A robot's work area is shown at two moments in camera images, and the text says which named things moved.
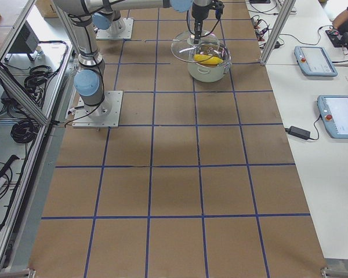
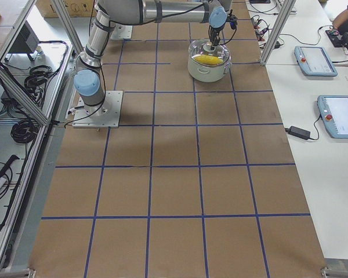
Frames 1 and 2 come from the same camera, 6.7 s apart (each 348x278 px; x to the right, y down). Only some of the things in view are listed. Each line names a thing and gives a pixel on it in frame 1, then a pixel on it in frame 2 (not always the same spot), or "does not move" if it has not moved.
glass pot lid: (195, 46) → (200, 54)
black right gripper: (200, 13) → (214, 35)
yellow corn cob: (207, 59) does not move
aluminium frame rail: (17, 90) does not move
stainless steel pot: (207, 72) does not move
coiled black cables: (26, 130) does not move
